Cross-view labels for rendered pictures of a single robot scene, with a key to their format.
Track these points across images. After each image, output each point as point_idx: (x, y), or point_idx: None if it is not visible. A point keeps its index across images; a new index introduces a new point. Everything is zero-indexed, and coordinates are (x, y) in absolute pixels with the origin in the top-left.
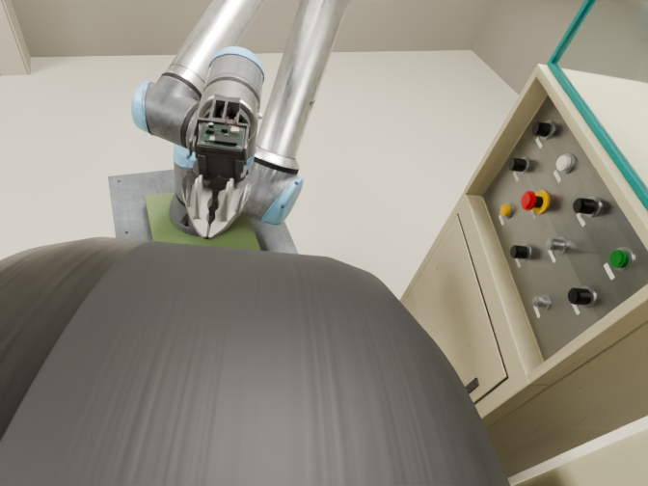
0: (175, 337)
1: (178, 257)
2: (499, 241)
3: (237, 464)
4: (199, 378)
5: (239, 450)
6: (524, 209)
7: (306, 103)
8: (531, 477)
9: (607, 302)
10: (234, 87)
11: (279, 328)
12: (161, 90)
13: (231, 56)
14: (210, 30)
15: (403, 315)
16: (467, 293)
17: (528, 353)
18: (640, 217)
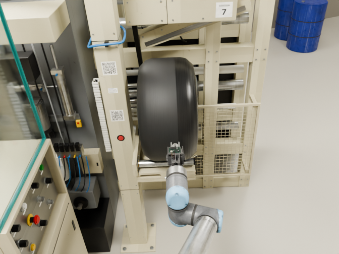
0: (166, 75)
1: (170, 89)
2: (38, 247)
3: (160, 68)
4: (164, 72)
5: (160, 68)
6: (31, 232)
7: None
8: (125, 94)
9: (46, 171)
10: (174, 169)
11: (158, 77)
12: (211, 211)
13: (178, 184)
14: (196, 232)
15: (144, 83)
16: (60, 248)
17: (60, 199)
18: (43, 152)
